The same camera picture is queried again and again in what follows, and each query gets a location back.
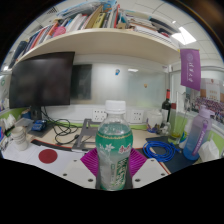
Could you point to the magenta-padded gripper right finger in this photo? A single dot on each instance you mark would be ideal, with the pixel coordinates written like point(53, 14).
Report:
point(150, 170)

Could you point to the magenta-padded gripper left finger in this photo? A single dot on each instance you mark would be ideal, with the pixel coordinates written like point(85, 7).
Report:
point(78, 170)

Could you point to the green-labelled clear drink bottle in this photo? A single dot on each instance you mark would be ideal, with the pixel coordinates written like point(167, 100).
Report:
point(114, 150)

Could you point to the purple translucent water bottle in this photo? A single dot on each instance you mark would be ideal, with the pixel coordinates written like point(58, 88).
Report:
point(196, 140)

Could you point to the blank white paper sheet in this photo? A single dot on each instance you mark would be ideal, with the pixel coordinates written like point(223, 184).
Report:
point(68, 156)

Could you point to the grey metal laptop stand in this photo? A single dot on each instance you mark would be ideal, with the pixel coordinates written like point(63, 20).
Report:
point(83, 138)

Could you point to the black desk mat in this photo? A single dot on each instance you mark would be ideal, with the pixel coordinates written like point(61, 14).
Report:
point(181, 161)

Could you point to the flat round red coaster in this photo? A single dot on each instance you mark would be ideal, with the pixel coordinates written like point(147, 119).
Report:
point(47, 156)

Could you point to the white jar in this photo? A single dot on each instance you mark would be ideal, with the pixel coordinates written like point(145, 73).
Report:
point(154, 119)

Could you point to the small blue box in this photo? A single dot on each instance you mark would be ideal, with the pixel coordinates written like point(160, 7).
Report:
point(39, 125)

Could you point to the dark wine bottle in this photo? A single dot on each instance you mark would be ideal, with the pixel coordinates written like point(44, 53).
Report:
point(166, 108)

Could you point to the handwritten white paper sheet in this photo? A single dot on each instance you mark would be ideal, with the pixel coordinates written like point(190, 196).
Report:
point(13, 154)

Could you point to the white patterned paper cup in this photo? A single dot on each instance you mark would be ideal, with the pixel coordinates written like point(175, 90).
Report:
point(19, 138)

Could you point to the group photo poster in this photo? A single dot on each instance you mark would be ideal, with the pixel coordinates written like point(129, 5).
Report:
point(213, 100)

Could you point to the black computer monitor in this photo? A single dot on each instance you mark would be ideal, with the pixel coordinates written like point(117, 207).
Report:
point(40, 83)

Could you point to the purple hanging flag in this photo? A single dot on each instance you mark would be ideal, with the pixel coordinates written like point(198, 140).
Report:
point(190, 70)

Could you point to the white shelf with books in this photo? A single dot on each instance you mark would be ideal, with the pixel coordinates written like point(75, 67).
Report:
point(100, 40)

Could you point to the ceiling lights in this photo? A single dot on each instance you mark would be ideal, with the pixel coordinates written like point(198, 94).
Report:
point(184, 36)

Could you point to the white wall socket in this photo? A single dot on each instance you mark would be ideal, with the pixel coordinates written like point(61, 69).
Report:
point(99, 115)
point(137, 116)

